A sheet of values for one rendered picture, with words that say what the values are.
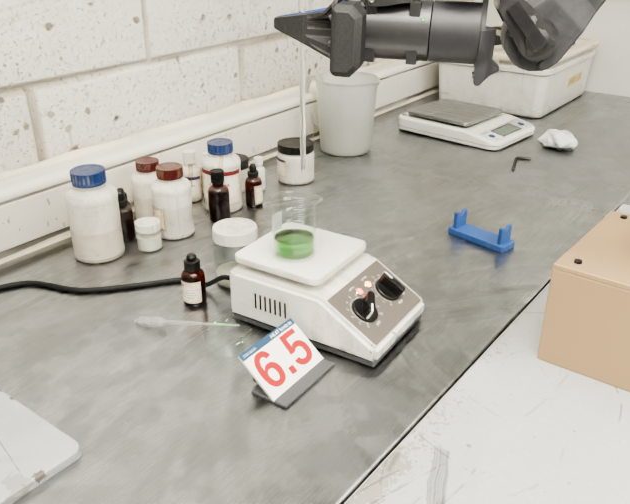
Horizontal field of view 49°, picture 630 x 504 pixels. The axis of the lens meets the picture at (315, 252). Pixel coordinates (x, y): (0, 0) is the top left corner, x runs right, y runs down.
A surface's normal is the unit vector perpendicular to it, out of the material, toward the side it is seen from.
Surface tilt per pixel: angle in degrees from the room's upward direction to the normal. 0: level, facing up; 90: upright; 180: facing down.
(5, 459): 0
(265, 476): 0
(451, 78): 94
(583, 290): 90
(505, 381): 0
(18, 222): 90
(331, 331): 90
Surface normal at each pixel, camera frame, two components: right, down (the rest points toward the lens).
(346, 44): -0.21, 0.44
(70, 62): 0.80, 0.26
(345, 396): 0.00, -0.90
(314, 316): -0.54, 0.37
